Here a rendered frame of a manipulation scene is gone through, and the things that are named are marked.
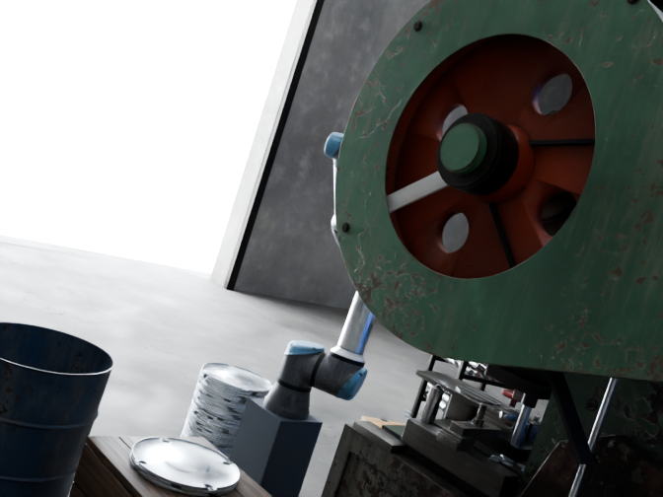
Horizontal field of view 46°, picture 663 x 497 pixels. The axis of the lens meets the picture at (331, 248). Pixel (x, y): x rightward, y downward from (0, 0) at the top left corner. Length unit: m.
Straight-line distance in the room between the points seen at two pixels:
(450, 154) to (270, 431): 1.22
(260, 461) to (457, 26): 1.44
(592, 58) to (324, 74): 5.79
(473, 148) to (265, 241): 5.71
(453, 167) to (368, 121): 0.35
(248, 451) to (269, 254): 4.79
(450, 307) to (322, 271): 6.14
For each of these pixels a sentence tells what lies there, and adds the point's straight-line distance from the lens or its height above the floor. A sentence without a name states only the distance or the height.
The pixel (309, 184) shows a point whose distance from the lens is 7.31.
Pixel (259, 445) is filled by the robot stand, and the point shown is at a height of 0.34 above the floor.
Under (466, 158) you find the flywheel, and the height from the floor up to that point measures 1.31.
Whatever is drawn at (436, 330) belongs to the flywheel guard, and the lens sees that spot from 1.59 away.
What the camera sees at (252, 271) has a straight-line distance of 7.17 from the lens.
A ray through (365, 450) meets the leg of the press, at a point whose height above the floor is 0.59.
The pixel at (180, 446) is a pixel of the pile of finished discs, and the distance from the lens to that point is 2.26.
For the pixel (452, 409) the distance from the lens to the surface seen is 2.08.
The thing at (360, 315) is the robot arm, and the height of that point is 0.83.
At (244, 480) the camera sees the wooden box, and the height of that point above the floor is 0.35.
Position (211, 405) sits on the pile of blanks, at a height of 0.23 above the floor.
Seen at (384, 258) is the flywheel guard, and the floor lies 1.07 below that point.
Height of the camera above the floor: 1.19
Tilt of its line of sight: 5 degrees down
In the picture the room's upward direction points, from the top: 18 degrees clockwise
